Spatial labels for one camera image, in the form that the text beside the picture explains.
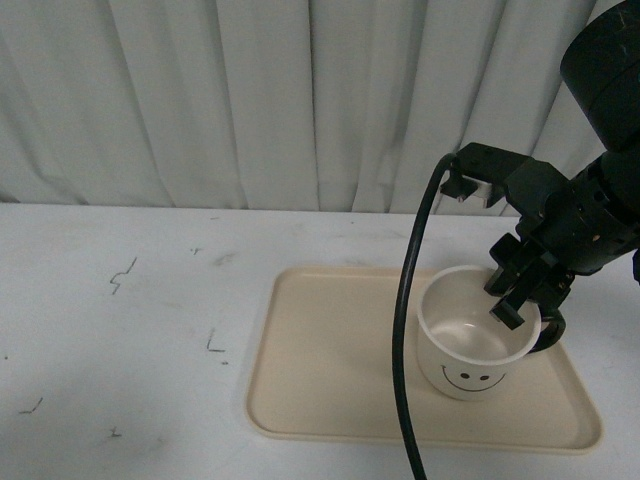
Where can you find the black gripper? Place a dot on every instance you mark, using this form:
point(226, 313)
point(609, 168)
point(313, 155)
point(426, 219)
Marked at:
point(590, 222)

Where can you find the white smiley mug black handle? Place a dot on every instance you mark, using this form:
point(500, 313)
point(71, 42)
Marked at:
point(466, 352)

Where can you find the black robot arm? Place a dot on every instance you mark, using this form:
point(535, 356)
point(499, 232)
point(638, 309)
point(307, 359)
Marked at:
point(601, 70)

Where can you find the beige plastic tray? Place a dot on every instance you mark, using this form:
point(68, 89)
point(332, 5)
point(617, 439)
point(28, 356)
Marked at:
point(323, 372)

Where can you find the white pleated curtain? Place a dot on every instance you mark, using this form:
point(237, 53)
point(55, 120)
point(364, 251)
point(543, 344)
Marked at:
point(286, 105)

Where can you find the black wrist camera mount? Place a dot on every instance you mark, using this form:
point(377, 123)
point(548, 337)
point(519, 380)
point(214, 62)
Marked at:
point(480, 170)

